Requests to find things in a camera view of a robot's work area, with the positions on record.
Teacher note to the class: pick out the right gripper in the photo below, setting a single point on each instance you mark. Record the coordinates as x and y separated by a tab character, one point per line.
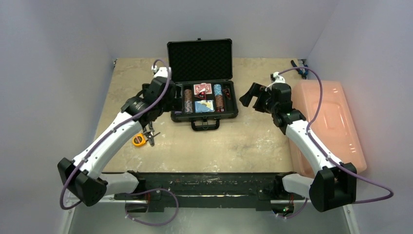
259	100

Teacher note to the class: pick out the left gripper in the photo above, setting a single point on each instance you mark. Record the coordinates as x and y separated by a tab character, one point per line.
172	100

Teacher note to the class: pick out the brown chip roll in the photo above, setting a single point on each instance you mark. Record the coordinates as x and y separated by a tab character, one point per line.
188	95

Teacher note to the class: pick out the mixed colour chip stack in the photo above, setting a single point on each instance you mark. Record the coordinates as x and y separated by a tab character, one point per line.
188	107

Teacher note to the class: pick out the red triangular dealer button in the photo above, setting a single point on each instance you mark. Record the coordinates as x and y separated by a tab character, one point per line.
201	95

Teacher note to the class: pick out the black poker set case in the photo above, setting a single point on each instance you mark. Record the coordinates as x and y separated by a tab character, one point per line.
202	71

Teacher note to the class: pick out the white triangular dealer button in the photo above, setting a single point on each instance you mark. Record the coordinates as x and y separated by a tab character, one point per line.
227	93

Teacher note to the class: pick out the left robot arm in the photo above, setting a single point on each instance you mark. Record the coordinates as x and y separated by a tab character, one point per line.
83	176

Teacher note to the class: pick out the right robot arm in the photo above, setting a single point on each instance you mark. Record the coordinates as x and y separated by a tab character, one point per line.
334	184

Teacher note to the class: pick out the light blue chip stack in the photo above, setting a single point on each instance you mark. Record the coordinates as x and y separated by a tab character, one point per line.
217	90

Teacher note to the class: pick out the brown red chip stack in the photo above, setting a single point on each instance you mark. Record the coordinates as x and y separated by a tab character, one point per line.
219	103

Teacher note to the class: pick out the black multitool pliers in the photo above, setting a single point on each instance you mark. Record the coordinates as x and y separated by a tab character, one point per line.
149	133

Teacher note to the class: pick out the red playing card deck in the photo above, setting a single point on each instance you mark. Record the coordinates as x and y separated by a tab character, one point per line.
203	86

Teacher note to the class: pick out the yellow tape measure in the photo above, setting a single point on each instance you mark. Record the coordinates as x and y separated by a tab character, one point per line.
139	140

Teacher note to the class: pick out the blue playing card deck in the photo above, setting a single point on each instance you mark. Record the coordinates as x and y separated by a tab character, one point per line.
204	106

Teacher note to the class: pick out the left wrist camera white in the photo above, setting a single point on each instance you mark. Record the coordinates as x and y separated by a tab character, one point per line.
161	71

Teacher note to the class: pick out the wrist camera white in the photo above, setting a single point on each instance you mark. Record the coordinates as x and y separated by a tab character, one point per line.
277	78
161	71

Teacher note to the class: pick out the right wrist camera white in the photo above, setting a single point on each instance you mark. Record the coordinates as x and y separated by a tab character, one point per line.
277	78

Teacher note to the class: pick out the blue handled pliers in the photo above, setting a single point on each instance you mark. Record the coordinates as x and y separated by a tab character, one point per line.
299	67

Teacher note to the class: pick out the aluminium frame rail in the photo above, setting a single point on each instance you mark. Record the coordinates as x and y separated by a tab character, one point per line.
108	217

